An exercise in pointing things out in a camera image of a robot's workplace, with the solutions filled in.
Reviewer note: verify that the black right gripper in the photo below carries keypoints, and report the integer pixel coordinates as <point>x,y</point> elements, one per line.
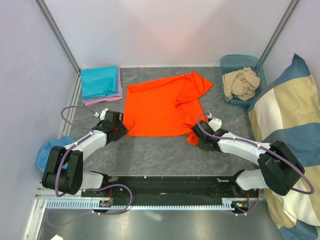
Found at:
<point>201,145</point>

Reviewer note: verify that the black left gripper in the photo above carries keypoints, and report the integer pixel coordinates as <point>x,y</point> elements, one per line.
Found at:
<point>122,132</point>

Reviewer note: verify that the orange t-shirt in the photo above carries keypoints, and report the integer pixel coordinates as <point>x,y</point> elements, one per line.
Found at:
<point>166,107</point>

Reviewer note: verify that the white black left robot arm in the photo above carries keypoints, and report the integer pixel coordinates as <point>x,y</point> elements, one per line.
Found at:
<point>64,170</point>

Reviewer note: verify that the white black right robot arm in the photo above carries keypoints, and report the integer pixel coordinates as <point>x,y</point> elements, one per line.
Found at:
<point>278,168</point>

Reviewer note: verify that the folded pink t-shirt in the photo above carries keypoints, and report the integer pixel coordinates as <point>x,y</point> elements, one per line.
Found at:
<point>92,101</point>

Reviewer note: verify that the folded purple t-shirt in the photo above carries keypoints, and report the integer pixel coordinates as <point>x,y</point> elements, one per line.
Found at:
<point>120,93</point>

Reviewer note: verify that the folded turquoise t-shirt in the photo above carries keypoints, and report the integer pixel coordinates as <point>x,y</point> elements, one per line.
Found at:
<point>99,82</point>

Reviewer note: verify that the crumpled beige t-shirt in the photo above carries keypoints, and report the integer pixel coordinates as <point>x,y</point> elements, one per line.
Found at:
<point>241,83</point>

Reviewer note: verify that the teal plastic bin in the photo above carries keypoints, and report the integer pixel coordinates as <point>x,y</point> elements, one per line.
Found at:
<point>234,62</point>

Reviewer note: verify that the crumpled blue cloth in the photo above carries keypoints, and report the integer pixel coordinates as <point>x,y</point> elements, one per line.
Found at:
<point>43,154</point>

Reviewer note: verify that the blue beige checkered pillow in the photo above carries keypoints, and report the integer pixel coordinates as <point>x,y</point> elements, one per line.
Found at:
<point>288,110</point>

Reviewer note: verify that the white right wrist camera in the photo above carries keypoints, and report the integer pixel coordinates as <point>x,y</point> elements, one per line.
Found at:
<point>213,122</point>

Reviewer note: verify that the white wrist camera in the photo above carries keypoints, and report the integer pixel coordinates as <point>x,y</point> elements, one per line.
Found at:
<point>213,122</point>
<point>102,114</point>

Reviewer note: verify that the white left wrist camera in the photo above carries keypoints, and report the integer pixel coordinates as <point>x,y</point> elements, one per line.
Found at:
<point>102,114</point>

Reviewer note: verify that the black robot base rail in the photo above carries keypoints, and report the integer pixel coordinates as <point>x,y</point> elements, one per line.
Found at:
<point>171,190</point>

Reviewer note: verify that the grey slotted cable duct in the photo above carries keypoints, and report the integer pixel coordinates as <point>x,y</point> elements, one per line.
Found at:
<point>95,204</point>

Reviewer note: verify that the left aluminium frame post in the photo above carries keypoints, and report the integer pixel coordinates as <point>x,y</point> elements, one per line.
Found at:
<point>46,13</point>

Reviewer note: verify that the aluminium frame post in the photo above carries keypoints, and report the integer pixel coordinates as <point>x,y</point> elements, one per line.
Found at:
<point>46,13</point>
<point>293,4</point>

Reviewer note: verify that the right aluminium frame post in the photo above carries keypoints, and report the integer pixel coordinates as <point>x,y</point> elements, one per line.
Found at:
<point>293,4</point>

